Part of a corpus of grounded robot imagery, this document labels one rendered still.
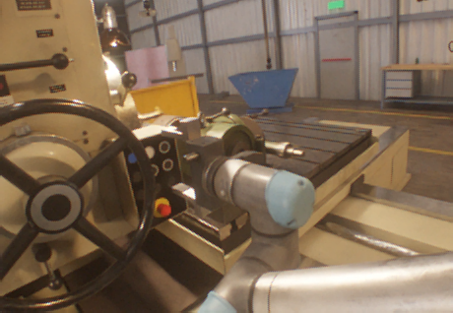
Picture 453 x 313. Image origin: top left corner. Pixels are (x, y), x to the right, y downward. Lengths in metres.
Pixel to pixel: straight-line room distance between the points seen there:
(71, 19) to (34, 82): 0.17
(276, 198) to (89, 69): 0.56
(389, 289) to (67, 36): 0.75
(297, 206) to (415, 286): 0.18
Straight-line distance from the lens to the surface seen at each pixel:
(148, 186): 0.60
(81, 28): 0.79
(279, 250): 0.45
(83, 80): 0.77
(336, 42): 8.20
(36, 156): 0.64
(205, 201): 0.55
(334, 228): 1.47
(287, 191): 0.40
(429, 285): 0.29
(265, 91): 6.87
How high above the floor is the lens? 1.53
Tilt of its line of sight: 17 degrees down
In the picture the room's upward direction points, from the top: 7 degrees counter-clockwise
